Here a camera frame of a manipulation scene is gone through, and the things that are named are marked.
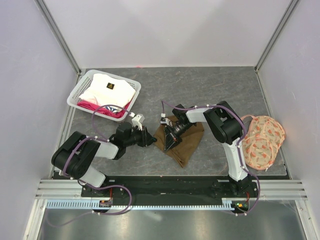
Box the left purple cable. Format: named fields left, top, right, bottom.
left=46, top=104, right=133, bottom=228

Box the pink folded cloth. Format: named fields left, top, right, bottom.
left=77, top=100, right=125, bottom=119

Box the slotted cable duct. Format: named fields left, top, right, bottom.
left=46, top=198, right=239, bottom=211

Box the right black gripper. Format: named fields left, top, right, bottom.
left=164, top=121, right=194, bottom=153

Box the floral pink hat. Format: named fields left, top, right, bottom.
left=241, top=114, right=286, bottom=171

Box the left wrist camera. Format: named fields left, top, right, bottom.
left=129, top=112, right=145, bottom=131

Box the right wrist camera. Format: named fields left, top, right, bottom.
left=160, top=113, right=173, bottom=127

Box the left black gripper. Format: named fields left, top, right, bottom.
left=124, top=124, right=157, bottom=147

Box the white plastic basket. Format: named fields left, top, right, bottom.
left=67, top=69, right=141, bottom=122

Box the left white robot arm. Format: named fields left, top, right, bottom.
left=51, top=122, right=157, bottom=197

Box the white folded t-shirt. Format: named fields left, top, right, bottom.
left=79, top=73, right=136, bottom=113

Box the brown cloth napkin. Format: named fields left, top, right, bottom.
left=153, top=122, right=205, bottom=168

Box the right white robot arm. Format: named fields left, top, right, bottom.
left=160, top=100, right=249, bottom=197

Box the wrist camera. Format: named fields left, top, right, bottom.
left=160, top=113, right=173, bottom=127
left=129, top=112, right=145, bottom=131

